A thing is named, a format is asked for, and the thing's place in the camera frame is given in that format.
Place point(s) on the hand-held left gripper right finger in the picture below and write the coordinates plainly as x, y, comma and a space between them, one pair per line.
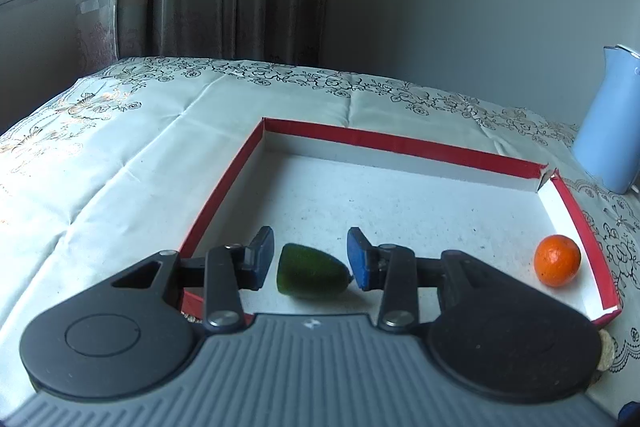
357, 259

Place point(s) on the green cucumber piece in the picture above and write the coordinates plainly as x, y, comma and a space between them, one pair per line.
307, 272

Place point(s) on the light blue kettle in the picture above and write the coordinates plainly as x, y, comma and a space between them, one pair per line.
607, 127

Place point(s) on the red cardboard box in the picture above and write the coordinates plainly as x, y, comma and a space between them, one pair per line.
400, 197

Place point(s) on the beige round object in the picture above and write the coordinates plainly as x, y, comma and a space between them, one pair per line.
606, 349

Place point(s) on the floral embroidered tablecloth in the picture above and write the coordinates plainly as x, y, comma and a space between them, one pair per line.
125, 147

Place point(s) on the small orange tangerine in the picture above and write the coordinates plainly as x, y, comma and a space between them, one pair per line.
556, 260

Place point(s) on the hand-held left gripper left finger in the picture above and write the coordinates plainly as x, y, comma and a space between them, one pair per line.
261, 257

